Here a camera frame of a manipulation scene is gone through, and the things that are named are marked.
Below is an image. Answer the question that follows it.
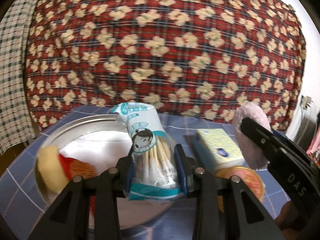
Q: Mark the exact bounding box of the pink fluffy puff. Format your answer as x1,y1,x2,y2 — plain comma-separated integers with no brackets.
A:
233,104,272,170

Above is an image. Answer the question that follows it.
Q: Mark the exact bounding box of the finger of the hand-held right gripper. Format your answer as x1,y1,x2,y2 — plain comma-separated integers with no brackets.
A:
271,129,304,155
240,117,288,166

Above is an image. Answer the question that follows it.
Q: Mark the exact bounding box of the yellow sponge block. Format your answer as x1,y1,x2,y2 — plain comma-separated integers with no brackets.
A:
196,128,245,171

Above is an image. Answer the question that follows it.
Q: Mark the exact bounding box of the white paper liner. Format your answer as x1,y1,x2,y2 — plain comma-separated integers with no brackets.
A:
60,130,133,170

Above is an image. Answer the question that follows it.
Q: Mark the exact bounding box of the round metal tin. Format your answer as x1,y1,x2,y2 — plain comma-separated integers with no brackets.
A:
35,114,180,230

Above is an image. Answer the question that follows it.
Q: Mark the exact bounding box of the wall socket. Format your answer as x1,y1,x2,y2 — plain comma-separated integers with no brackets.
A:
301,94,314,110

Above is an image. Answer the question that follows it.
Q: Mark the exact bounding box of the blue checked tablecloth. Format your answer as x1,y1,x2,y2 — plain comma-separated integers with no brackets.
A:
0,105,300,240

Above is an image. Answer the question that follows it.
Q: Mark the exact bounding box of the red plaid teddy bear blanket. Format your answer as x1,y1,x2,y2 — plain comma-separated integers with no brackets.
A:
24,0,307,130

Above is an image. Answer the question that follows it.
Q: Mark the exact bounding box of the white blue checked cloth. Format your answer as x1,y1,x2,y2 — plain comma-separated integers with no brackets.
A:
0,0,38,155

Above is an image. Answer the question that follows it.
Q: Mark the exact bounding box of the teal cotton swab packet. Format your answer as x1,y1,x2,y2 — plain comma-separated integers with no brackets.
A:
111,102,182,201

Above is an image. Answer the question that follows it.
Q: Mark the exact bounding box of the pink patchwork cloth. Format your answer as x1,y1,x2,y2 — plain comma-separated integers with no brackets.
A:
307,130,320,162

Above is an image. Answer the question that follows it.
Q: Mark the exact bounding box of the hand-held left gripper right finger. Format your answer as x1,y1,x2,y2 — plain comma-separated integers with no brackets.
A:
174,144,286,240

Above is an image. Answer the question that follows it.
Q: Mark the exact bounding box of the round orange can gold lid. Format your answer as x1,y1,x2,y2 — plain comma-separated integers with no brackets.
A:
215,166,265,213

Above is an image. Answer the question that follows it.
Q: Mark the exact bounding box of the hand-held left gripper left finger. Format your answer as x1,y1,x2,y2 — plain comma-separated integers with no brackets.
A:
27,146,135,240

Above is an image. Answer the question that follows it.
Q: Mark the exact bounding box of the yellow felt piece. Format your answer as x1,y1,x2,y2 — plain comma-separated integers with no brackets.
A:
36,146,67,193

